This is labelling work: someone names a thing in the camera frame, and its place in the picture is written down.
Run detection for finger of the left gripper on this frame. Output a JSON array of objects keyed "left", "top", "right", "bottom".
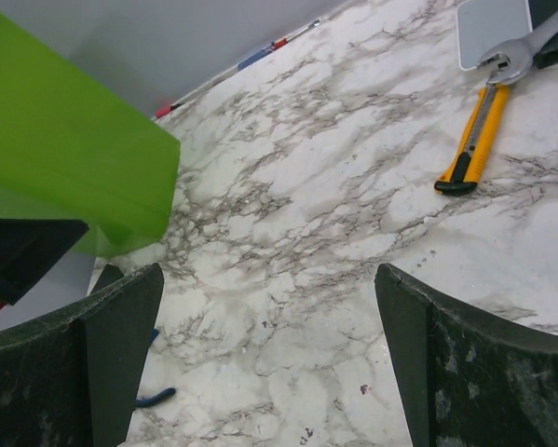
[{"left": 0, "top": 219, "right": 88, "bottom": 307}]

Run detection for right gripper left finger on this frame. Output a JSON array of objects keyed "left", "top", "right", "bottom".
[{"left": 0, "top": 264, "right": 164, "bottom": 446}]

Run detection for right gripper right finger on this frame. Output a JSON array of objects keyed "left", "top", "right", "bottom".
[{"left": 374, "top": 264, "right": 558, "bottom": 446}]

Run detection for green plastic bin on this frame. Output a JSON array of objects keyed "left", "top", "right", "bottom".
[{"left": 0, "top": 13, "right": 181, "bottom": 257}]

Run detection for black foam block left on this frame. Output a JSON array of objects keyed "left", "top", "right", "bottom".
[{"left": 90, "top": 264, "right": 124, "bottom": 294}]

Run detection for black foam block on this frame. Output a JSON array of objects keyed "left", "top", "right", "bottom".
[
  {"left": 90, "top": 264, "right": 124, "bottom": 294},
  {"left": 528, "top": 0, "right": 558, "bottom": 70}
]

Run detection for yellow black utility knife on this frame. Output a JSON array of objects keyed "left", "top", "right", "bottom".
[{"left": 434, "top": 85, "right": 510, "bottom": 196}]

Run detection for silver wrench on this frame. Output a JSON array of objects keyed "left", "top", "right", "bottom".
[{"left": 478, "top": 11, "right": 558, "bottom": 87}]

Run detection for black foam block right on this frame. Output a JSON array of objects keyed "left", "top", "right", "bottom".
[{"left": 528, "top": 0, "right": 558, "bottom": 70}]

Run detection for grey rectangular plate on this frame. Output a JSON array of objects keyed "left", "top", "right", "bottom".
[{"left": 456, "top": 0, "right": 532, "bottom": 72}]

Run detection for blue handled pliers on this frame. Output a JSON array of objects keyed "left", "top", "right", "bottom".
[{"left": 133, "top": 328, "right": 177, "bottom": 409}]

